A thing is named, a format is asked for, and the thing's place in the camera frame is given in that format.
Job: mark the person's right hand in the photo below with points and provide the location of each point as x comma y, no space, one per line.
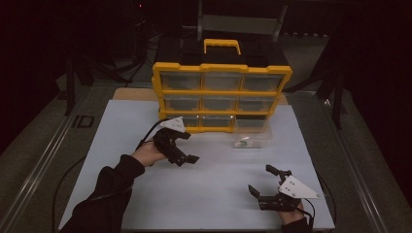
290,217

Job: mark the black stand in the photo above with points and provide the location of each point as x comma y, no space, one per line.
69,97
337,106

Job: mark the person's left hand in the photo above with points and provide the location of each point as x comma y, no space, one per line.
146,155

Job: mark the yellow black organizer cabinet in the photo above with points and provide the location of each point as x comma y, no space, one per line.
200,93

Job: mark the metal floor rail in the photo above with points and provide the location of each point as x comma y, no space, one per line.
39,168
356,181

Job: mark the clear plastic drawer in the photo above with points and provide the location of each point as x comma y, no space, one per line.
254,129

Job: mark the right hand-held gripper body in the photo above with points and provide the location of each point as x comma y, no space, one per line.
298,189

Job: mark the group of clear cabinet drawers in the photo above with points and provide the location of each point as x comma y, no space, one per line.
181,81

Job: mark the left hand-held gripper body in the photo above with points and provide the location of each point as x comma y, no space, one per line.
166,142

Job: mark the grey metal shelf stand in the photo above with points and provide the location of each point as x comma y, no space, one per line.
239,24

